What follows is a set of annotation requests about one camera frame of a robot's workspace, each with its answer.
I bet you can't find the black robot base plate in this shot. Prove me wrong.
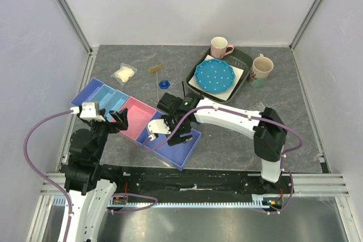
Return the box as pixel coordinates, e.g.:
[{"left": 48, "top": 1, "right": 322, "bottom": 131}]
[{"left": 100, "top": 165, "right": 293, "bottom": 200}]

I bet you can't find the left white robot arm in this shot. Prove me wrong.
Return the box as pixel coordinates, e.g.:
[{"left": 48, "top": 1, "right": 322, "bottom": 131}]
[{"left": 59, "top": 103, "right": 128, "bottom": 241}]

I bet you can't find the tan test tube brush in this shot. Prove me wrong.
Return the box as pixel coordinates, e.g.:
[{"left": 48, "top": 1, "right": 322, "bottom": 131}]
[{"left": 134, "top": 64, "right": 164, "bottom": 80}]

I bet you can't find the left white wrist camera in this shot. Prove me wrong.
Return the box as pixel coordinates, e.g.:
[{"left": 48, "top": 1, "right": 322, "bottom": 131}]
[{"left": 79, "top": 101, "right": 105, "bottom": 122}]

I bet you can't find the multicolour compartment organizer tray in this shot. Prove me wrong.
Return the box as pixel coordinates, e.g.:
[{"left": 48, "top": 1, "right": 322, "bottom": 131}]
[{"left": 71, "top": 78, "right": 201, "bottom": 171}]

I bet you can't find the dark green plastic tray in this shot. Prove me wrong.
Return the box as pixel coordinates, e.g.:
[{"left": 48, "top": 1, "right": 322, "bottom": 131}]
[{"left": 186, "top": 49, "right": 252, "bottom": 103}]

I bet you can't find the slotted cable duct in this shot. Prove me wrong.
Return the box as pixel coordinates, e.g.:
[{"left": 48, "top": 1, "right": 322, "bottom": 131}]
[{"left": 52, "top": 193, "right": 296, "bottom": 208}]

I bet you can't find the clear test tube rack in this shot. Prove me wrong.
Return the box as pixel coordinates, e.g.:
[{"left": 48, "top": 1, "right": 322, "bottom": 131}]
[{"left": 248, "top": 102, "right": 266, "bottom": 112}]

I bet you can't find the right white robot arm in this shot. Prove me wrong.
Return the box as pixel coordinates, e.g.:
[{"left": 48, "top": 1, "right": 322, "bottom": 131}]
[{"left": 147, "top": 93, "right": 287, "bottom": 193}]

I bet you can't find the pink ceramic mug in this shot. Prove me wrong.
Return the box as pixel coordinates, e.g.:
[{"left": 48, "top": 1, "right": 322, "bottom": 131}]
[{"left": 210, "top": 37, "right": 234, "bottom": 60}]

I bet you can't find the bag of cotton balls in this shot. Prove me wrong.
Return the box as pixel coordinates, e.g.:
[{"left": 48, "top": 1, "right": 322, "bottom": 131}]
[{"left": 111, "top": 63, "right": 137, "bottom": 86}]

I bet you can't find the cream floral mug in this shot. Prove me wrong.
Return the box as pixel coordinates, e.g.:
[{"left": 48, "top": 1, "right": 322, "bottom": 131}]
[{"left": 248, "top": 53, "right": 274, "bottom": 87}]

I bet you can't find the white square plate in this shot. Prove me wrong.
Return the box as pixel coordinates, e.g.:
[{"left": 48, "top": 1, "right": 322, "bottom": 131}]
[{"left": 187, "top": 55, "right": 244, "bottom": 102}]

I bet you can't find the blue polka dot plate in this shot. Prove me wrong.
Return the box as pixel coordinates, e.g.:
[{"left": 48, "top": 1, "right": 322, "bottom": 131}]
[{"left": 194, "top": 58, "right": 235, "bottom": 94}]

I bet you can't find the glass stirring rod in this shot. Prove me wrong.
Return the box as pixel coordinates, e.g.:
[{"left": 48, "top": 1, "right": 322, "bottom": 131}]
[{"left": 155, "top": 71, "right": 159, "bottom": 104}]

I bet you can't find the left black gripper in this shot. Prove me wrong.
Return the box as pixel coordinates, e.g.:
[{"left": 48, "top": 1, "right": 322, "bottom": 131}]
[{"left": 86, "top": 107, "right": 128, "bottom": 162}]

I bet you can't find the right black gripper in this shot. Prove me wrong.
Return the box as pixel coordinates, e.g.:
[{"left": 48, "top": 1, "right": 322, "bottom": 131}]
[{"left": 159, "top": 113, "right": 194, "bottom": 147}]

